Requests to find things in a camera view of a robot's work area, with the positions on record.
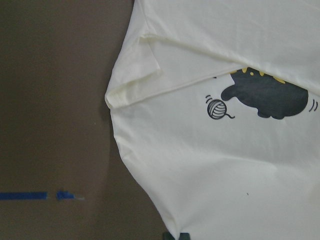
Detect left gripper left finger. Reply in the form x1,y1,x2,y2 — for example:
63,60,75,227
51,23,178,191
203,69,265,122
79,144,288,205
162,232,173,240

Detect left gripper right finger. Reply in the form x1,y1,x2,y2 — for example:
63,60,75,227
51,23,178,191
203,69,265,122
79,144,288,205
179,232,190,240

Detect cream long-sleeve Twinkle shirt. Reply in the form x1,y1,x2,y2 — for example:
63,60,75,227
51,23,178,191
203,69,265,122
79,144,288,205
105,0,320,240

